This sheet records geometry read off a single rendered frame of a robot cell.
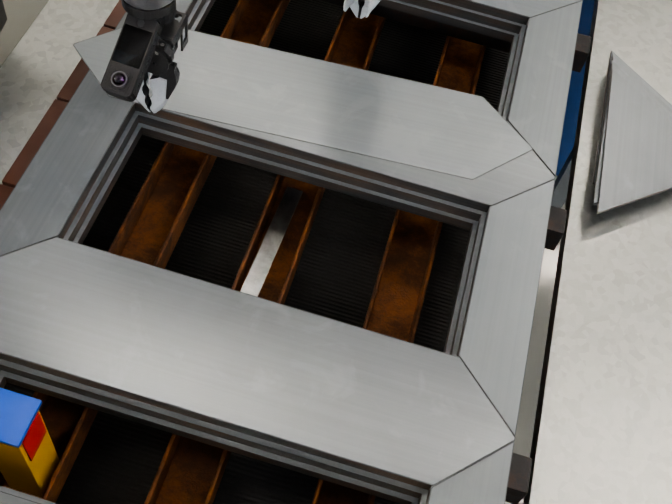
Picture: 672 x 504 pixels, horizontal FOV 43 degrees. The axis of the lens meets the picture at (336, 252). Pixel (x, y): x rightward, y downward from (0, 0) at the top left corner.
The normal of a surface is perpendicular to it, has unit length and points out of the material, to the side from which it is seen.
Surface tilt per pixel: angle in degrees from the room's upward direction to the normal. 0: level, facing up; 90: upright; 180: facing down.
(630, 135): 0
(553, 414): 0
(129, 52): 29
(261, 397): 0
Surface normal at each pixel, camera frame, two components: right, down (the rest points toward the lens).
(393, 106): 0.12, -0.55
